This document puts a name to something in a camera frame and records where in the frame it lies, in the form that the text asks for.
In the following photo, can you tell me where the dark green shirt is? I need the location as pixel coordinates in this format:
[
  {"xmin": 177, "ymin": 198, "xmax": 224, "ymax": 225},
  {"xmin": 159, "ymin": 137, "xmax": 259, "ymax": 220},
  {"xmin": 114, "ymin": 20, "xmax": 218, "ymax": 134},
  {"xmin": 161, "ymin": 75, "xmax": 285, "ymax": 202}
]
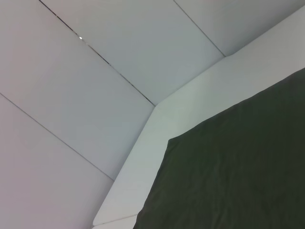
[{"xmin": 133, "ymin": 68, "xmax": 305, "ymax": 229}]

